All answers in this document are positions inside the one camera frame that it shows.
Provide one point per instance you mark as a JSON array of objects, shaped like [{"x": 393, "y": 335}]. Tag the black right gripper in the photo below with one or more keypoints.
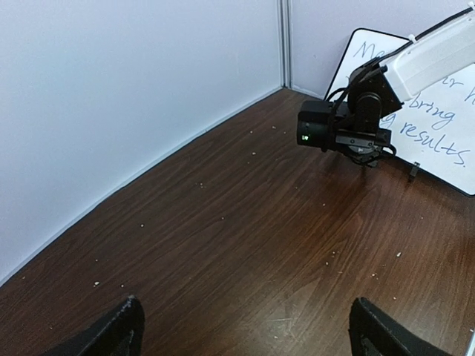
[{"x": 365, "y": 149}]

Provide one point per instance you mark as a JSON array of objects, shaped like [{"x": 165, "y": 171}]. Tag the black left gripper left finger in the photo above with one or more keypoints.
[{"x": 117, "y": 332}]

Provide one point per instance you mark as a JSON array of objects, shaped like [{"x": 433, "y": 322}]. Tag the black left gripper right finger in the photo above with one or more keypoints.
[{"x": 373, "y": 332}]

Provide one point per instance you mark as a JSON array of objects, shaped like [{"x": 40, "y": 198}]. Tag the white whiteboard with writing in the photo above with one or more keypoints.
[{"x": 435, "y": 129}]

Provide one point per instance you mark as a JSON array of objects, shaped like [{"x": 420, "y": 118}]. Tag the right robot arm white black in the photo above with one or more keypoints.
[{"x": 348, "y": 120}]

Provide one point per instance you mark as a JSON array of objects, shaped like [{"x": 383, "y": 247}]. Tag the black whiteboard stand foot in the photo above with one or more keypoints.
[{"x": 414, "y": 169}]

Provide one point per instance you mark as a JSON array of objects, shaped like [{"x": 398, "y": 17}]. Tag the right aluminium corner post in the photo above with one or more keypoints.
[{"x": 285, "y": 37}]

